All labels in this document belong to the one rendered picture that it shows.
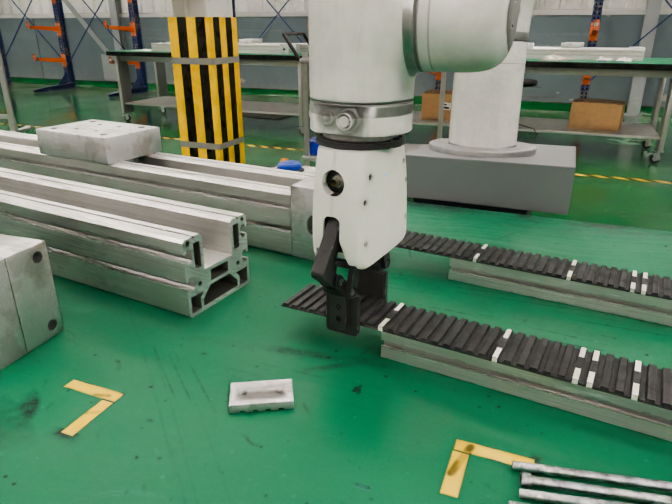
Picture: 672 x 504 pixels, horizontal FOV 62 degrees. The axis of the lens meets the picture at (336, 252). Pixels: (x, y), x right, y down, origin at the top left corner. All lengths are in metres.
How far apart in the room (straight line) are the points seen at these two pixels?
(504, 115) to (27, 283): 0.77
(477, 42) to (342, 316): 0.24
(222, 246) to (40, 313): 0.19
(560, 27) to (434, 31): 7.67
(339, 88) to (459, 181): 0.55
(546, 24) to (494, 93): 7.09
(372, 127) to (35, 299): 0.35
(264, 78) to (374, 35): 8.89
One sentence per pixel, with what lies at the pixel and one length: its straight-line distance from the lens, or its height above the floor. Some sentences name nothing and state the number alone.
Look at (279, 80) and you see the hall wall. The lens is 9.18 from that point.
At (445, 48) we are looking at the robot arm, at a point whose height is 1.04.
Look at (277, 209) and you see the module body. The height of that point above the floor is 0.84.
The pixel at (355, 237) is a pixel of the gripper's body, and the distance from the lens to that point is 0.44.
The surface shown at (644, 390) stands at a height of 0.81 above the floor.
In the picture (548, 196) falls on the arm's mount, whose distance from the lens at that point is 0.95.
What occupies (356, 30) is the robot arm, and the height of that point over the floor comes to 1.06.
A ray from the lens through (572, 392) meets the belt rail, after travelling 0.48.
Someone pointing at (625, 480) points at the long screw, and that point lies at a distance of 0.43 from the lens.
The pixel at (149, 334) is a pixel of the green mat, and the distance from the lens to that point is 0.58.
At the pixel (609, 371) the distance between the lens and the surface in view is 0.48.
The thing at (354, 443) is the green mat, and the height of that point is 0.78.
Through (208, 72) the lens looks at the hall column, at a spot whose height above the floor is 0.77.
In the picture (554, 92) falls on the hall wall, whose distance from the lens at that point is 8.12.
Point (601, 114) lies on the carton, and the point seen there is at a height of 0.35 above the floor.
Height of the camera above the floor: 1.06
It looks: 22 degrees down
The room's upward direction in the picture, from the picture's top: straight up
